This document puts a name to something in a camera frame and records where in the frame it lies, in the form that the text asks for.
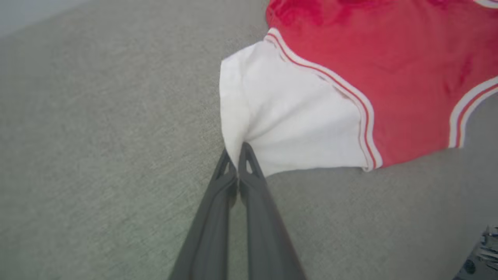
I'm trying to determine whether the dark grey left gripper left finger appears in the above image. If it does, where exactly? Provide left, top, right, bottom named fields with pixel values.
left=169, top=148, right=238, bottom=280

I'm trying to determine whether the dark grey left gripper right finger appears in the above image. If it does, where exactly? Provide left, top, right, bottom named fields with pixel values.
left=238, top=142, right=306, bottom=280

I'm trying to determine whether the red and white shirt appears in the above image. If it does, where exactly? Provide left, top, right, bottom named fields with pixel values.
left=219, top=0, right=498, bottom=177

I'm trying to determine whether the grey fabric sofa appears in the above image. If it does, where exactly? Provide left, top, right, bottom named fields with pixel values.
left=0, top=0, right=498, bottom=280

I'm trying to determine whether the grey robot torso base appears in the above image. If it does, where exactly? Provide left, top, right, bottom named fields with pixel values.
left=453, top=226, right=498, bottom=280

